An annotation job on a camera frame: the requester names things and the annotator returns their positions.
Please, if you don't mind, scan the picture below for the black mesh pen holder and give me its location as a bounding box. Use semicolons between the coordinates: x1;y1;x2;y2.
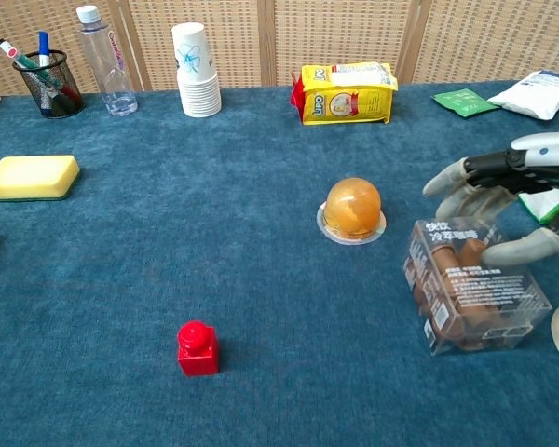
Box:
12;49;86;119

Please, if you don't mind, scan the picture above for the stack of white paper cups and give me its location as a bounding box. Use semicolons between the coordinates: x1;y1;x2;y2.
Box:
170;21;223;118

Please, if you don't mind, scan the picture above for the orange bun in clear dome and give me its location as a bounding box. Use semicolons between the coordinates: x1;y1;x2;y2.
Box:
316;176;388;246

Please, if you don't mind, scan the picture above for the flat green sachet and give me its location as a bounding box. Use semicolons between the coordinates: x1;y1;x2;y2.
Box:
430;88;500;119

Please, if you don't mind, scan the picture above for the clear plastic water bottle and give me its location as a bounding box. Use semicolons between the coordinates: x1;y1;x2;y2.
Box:
75;4;139;117

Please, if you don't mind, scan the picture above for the white plastic packet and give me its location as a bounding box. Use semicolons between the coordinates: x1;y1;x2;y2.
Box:
486;69;559;121

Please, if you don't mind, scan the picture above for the clear box of brown capsules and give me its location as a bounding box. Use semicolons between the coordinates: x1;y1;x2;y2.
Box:
402;216;553;358

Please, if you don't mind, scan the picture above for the blue marker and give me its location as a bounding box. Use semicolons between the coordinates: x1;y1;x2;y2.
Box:
37;31;64;89

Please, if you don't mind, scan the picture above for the blue felt table cover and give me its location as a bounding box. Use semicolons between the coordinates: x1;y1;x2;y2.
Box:
0;79;559;447

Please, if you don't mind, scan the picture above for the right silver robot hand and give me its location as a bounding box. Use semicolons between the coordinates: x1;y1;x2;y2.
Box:
421;131;559;267

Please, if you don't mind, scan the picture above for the green marker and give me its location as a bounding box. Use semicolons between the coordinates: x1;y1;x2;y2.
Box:
16;52;65;90

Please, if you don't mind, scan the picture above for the yellow sponge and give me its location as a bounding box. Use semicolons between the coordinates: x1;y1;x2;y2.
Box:
0;155;81;202

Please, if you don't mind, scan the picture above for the white marker with red band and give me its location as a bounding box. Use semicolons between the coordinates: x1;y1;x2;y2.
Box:
0;38;83;106

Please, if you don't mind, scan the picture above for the small red toy brick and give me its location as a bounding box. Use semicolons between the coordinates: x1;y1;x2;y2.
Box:
176;319;221;377

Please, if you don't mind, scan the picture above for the yellow Lipo snack package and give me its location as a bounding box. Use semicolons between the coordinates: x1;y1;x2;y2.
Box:
290;61;400;127

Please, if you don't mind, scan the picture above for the green tissue pack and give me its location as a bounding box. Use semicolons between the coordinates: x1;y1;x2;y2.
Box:
516;188;559;225

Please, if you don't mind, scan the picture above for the wicker folding screen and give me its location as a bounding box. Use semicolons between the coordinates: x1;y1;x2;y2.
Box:
0;0;559;97

